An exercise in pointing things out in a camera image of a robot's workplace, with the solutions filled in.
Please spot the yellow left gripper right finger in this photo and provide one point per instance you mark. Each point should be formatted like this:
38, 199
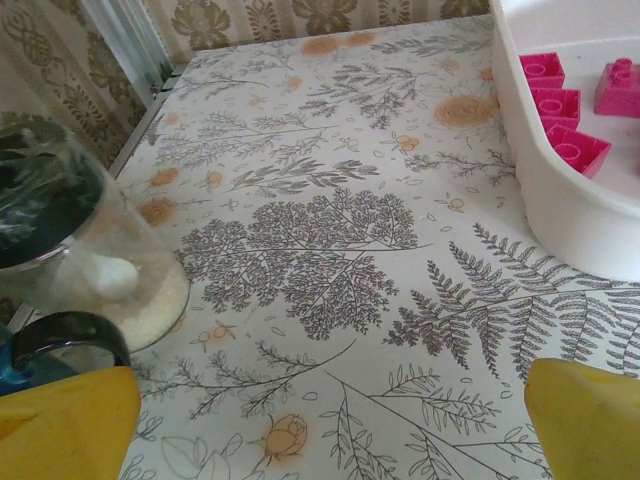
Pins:
590, 425

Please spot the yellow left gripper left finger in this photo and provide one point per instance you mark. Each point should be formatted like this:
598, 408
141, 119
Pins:
60, 430

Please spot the pink lego brick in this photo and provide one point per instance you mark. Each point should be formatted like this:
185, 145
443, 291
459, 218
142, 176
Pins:
542, 70
580, 150
557, 107
620, 87

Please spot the glass jar with black lid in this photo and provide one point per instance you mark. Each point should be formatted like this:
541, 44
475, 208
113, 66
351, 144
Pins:
75, 250

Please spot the white plastic container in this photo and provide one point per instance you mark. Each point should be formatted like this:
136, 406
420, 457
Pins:
565, 220

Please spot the floral patterned tablecloth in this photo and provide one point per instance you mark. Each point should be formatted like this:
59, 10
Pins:
325, 200

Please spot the aluminium frame post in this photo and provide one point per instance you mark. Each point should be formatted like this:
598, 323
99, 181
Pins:
135, 40

